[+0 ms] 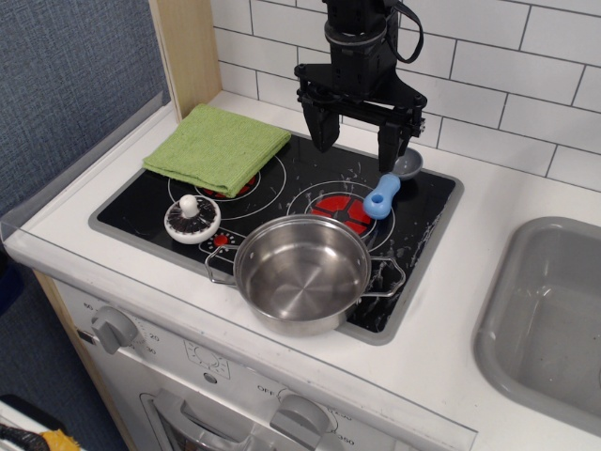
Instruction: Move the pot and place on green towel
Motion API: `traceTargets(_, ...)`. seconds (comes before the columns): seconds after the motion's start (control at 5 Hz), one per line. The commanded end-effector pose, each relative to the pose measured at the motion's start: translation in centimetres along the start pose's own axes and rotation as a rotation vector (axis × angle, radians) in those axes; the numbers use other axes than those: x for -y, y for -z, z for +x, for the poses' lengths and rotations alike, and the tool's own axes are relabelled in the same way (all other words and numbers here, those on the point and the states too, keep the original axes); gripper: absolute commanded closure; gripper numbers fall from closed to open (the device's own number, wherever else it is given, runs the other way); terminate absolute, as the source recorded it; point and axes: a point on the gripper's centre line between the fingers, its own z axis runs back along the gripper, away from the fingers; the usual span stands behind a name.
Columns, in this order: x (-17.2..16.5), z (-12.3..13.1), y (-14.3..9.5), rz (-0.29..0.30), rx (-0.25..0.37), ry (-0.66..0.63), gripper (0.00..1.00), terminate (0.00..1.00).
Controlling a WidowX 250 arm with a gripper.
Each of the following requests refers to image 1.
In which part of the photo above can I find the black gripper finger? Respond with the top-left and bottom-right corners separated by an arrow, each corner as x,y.
378,119 -> 409,172
302,104 -> 340,152

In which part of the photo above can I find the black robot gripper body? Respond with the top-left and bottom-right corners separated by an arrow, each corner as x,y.
295,38 -> 427,138

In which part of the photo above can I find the stainless steel pot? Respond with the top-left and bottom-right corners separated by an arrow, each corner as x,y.
224,214 -> 378,336

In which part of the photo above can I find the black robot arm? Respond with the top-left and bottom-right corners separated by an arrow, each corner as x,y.
295,1 -> 427,173

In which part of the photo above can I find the green towel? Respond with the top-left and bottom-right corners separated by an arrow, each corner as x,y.
143,104 -> 291,198

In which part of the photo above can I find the black toy stovetop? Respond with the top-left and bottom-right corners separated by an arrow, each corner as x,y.
90,135 -> 463,346

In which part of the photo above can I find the blue grey measuring spoon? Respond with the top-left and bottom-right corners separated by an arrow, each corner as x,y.
362,148 -> 424,220

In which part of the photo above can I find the white round lid knob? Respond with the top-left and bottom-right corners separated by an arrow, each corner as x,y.
163,194 -> 222,244

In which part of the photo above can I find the grey sink basin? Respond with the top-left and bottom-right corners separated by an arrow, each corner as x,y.
474,217 -> 600,435

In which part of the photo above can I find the grey left oven knob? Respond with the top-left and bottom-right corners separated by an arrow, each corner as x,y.
91,306 -> 138,355

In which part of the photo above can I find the grey oven knob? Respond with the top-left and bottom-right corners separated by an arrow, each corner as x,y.
91,306 -> 138,355
270,395 -> 331,444

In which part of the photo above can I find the grey right oven knob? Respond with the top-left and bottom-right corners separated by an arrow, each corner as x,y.
270,395 -> 331,444

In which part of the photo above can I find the white toy oven front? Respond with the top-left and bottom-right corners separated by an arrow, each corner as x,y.
47,280 -> 476,450

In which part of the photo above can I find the yellow black object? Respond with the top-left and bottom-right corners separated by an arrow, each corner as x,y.
1,424 -> 81,451

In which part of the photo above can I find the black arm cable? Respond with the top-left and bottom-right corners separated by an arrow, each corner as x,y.
382,0 -> 424,64

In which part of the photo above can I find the wooden side post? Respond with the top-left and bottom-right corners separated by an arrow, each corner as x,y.
148,0 -> 223,120

